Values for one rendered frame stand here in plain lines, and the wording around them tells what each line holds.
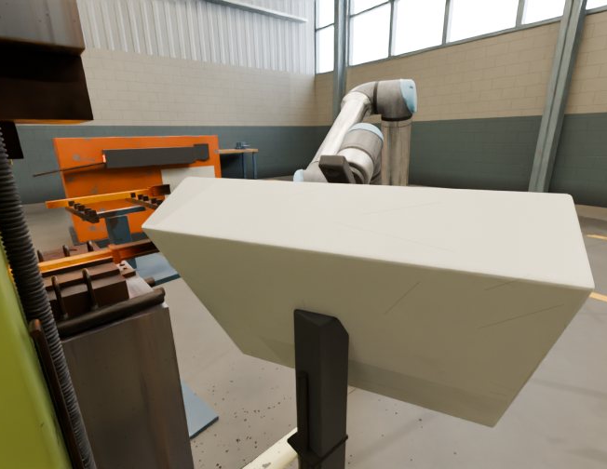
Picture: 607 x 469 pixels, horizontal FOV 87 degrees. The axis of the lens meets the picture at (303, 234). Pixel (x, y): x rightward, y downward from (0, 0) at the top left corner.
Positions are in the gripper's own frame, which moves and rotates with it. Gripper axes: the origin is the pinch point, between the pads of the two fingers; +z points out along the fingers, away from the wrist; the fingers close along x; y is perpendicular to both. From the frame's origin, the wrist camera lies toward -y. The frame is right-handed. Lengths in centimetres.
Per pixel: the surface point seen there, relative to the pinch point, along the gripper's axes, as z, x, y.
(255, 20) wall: -838, 485, 133
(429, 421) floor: -14, -23, 131
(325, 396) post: 24.2, -10.7, -6.2
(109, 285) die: 15.4, 36.4, 1.3
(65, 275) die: 16.5, 45.8, -0.6
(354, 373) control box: 19.0, -11.4, 0.8
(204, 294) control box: 19.0, 4.9, -11.1
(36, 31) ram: -0.8, 32.9, -35.5
